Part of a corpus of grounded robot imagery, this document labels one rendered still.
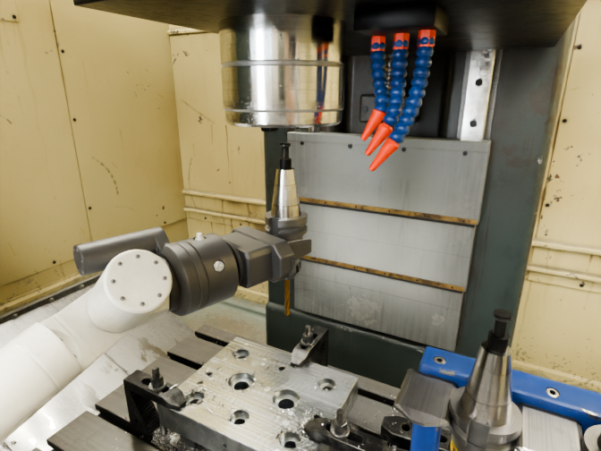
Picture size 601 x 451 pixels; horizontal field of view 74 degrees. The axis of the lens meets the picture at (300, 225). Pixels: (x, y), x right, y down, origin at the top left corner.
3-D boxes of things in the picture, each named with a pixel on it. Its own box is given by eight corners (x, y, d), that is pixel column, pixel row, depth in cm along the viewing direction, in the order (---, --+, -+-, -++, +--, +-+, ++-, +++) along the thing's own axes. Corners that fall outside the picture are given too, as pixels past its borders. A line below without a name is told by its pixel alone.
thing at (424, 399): (446, 437, 37) (447, 429, 36) (390, 416, 39) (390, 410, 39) (456, 389, 43) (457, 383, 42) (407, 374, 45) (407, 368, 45)
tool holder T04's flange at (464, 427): (521, 422, 39) (526, 402, 39) (512, 468, 35) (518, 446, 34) (456, 396, 43) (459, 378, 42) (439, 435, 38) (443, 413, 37)
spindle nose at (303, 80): (363, 122, 56) (368, 28, 52) (299, 131, 43) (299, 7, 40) (274, 118, 65) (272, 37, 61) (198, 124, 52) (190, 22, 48)
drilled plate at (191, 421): (303, 497, 59) (303, 472, 57) (161, 425, 72) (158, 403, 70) (357, 398, 78) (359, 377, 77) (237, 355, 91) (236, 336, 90)
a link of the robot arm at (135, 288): (226, 293, 44) (122, 335, 36) (191, 316, 52) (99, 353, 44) (188, 202, 46) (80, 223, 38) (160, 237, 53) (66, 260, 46)
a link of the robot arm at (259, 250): (295, 226, 51) (215, 250, 43) (295, 294, 54) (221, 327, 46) (238, 208, 60) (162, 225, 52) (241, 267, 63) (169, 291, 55)
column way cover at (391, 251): (458, 357, 97) (490, 142, 80) (288, 310, 118) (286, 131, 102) (461, 346, 101) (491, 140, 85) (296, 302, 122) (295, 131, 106)
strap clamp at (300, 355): (301, 405, 82) (301, 343, 77) (287, 399, 83) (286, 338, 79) (327, 368, 93) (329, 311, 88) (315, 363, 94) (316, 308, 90)
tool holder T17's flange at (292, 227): (315, 229, 60) (315, 213, 59) (291, 240, 55) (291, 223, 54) (282, 222, 63) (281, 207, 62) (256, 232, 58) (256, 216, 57)
